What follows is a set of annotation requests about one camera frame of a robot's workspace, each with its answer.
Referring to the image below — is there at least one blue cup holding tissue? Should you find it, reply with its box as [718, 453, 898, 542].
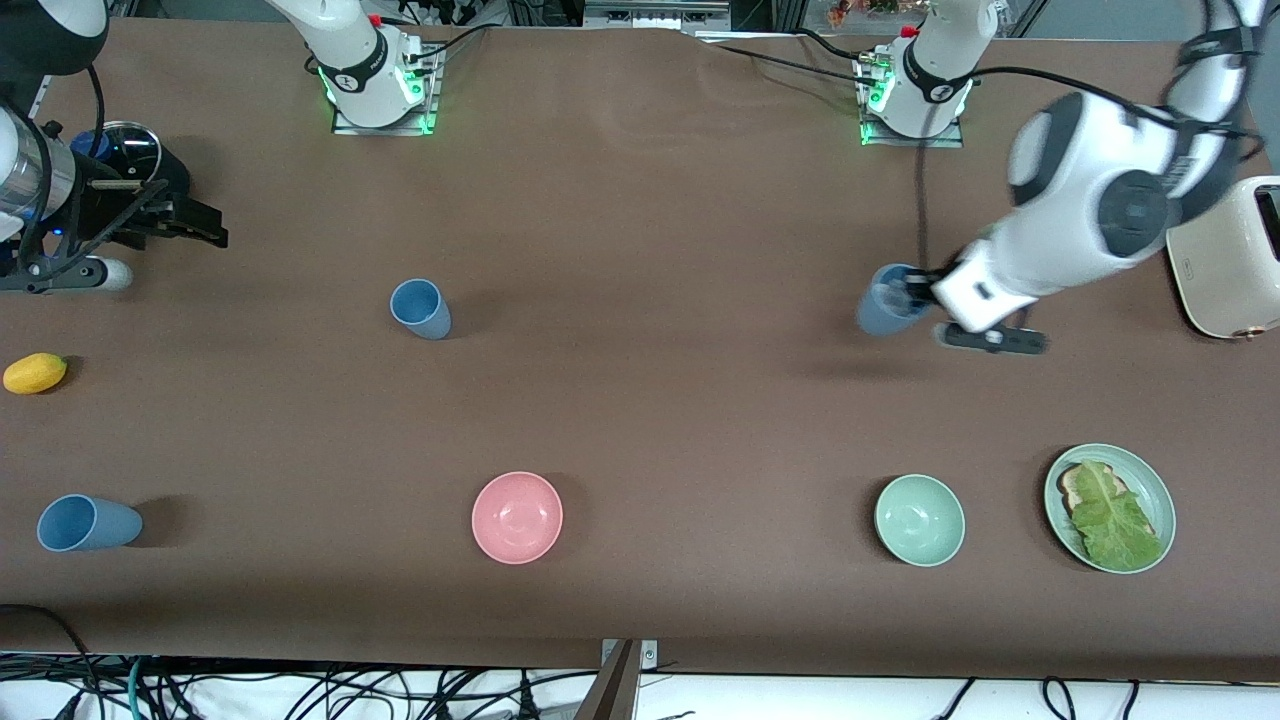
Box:
[856, 264, 933, 338]

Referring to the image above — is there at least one yellow lemon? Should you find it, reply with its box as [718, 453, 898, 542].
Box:
[3, 353, 68, 395]

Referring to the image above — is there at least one metal base plate right arm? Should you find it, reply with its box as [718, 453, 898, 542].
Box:
[331, 44, 442, 137]

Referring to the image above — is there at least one cream toaster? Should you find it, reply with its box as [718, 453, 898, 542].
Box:
[1165, 177, 1280, 342]

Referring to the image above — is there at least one short black cable on table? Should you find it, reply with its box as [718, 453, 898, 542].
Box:
[795, 28, 876, 63]

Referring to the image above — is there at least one pale green bowl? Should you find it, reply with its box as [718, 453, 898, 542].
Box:
[874, 474, 967, 568]

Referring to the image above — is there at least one black cable at arm base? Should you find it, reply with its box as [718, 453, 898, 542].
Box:
[405, 22, 501, 63]

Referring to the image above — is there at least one metal base plate left arm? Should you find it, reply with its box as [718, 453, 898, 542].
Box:
[858, 52, 966, 150]

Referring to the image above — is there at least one long black cable on table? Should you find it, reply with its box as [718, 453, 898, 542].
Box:
[700, 38, 881, 91]

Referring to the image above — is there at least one green lettuce leaf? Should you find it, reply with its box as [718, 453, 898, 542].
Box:
[1072, 462, 1164, 569]

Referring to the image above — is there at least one grey metal table bracket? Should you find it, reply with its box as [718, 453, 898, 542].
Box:
[575, 639, 659, 720]

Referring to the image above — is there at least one black pot with glass lid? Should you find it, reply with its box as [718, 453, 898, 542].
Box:
[58, 120, 191, 229]

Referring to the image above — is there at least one toast bread slice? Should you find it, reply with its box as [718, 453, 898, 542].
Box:
[1060, 462, 1159, 541]

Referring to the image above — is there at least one silver device box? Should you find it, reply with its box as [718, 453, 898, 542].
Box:
[583, 0, 732, 31]

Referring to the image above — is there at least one pink bowl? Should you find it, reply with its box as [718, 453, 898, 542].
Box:
[471, 471, 564, 565]

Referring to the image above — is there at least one black looped floor cable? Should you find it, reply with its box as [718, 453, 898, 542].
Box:
[0, 603, 96, 691]

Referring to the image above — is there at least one blue plastic cup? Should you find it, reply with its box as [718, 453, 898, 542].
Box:
[37, 495, 143, 553]
[389, 279, 452, 341]

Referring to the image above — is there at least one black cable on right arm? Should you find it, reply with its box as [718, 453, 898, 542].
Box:
[5, 65, 171, 286]

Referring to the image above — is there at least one pale green plate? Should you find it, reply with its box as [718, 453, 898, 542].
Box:
[1044, 444, 1177, 575]

